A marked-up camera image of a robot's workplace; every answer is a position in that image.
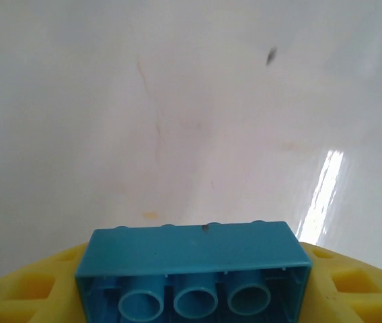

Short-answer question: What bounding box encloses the blue long lego brick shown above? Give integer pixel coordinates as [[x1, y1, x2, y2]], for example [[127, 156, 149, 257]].
[[75, 220, 313, 323]]

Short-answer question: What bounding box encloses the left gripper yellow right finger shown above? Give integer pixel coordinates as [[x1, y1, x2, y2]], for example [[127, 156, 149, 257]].
[[297, 241, 382, 323]]

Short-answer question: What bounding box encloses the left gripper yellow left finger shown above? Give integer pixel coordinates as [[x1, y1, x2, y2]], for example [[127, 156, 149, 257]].
[[0, 242, 89, 323]]

